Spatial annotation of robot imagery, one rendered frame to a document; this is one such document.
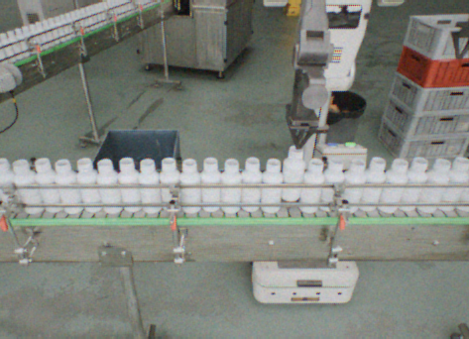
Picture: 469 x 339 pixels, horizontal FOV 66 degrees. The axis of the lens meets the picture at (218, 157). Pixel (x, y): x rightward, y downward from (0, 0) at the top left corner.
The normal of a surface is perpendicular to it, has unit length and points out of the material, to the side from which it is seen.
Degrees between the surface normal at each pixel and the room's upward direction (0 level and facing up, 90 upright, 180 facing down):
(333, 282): 90
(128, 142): 90
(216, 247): 90
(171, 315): 0
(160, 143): 90
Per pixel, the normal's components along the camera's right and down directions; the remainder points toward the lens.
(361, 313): 0.00, -0.83
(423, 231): 0.00, 0.55
